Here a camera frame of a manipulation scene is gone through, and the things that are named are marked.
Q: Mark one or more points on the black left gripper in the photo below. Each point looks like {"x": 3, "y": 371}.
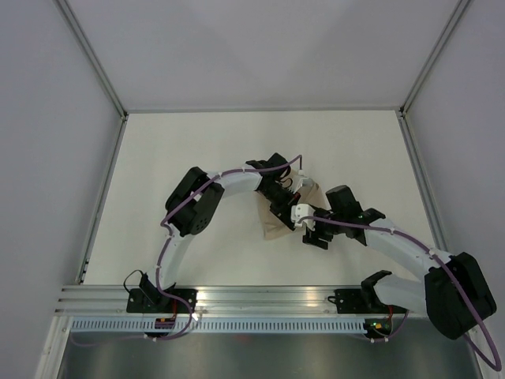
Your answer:
{"x": 282, "y": 212}

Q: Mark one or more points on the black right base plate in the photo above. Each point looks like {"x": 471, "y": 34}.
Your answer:
{"x": 350, "y": 301}

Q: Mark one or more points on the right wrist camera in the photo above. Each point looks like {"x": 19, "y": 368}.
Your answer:
{"x": 302, "y": 216}

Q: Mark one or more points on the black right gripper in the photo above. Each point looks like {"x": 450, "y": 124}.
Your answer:
{"x": 312, "y": 237}

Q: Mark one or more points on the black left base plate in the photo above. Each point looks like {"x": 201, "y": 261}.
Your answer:
{"x": 138, "y": 302}

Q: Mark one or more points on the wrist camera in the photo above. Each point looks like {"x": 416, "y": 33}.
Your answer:
{"x": 303, "y": 184}
{"x": 302, "y": 216}

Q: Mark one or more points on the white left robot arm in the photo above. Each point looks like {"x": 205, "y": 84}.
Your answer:
{"x": 190, "y": 209}

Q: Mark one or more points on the beige cloth napkin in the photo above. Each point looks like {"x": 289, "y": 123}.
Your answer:
{"x": 272, "y": 227}

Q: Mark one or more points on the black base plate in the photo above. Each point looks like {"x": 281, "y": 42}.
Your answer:
{"x": 350, "y": 301}
{"x": 138, "y": 302}

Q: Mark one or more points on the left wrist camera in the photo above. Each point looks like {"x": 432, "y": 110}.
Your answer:
{"x": 303, "y": 184}

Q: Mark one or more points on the aluminium mounting rail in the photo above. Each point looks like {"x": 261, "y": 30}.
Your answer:
{"x": 215, "y": 301}

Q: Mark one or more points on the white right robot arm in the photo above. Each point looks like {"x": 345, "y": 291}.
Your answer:
{"x": 449, "y": 289}

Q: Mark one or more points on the white slotted cable duct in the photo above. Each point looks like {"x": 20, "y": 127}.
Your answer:
{"x": 221, "y": 325}

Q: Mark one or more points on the left aluminium frame post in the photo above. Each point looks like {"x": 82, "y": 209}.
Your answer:
{"x": 70, "y": 18}

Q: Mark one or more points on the aluminium frame post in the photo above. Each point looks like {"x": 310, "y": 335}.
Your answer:
{"x": 435, "y": 53}
{"x": 70, "y": 18}

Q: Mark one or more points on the right aluminium frame post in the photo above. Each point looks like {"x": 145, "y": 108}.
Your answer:
{"x": 435, "y": 53}

